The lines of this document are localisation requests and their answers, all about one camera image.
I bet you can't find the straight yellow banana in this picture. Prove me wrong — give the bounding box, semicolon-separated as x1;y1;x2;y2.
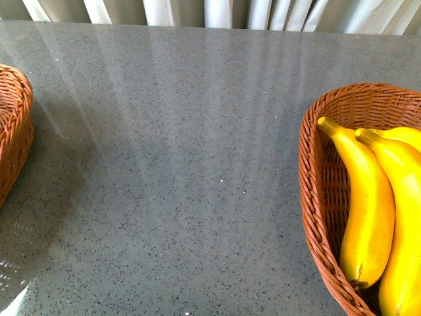
355;128;420;315

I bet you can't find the right wicker basket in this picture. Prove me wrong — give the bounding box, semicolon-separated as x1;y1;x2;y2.
299;82;420;315

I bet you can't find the wicker basket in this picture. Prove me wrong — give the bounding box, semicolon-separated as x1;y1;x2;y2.
1;64;35;204
299;82;420;315

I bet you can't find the left wicker basket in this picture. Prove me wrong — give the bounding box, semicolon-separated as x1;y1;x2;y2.
1;64;35;204

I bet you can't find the rear banana in basket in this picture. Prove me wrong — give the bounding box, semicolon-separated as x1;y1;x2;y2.
370;126;421;151

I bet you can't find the white pleated curtain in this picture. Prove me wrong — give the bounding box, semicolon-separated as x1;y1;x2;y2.
1;0;420;36

